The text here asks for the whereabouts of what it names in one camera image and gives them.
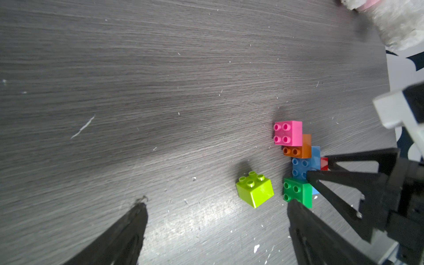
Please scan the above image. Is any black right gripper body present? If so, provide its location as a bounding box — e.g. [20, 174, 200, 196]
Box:
[360, 158, 424, 265]

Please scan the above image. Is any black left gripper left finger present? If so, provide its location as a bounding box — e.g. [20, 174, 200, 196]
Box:
[65, 202, 148, 265]

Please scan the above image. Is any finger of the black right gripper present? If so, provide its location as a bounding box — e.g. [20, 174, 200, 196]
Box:
[307, 171, 388, 243]
[326, 148, 399, 176]

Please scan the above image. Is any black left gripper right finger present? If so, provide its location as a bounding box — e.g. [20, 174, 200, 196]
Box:
[287, 201, 375, 265]

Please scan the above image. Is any red lego brick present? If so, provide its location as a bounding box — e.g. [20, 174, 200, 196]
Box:
[320, 157, 329, 171]

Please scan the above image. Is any blue long lego brick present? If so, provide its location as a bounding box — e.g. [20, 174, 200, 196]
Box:
[291, 146, 321, 181]

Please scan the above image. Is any orange lego brick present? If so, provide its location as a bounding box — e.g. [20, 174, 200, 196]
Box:
[282, 134, 312, 159]

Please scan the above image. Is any lime green lego brick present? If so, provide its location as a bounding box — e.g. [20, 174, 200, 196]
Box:
[236, 171, 274, 208]

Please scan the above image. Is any pink lego brick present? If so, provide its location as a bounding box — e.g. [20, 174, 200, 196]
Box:
[273, 120, 303, 146]

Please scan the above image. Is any white teddy bear pink shirt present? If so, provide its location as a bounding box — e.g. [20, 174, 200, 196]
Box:
[341, 0, 424, 52]

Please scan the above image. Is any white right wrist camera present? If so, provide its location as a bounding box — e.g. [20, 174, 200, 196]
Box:
[373, 82, 424, 161]

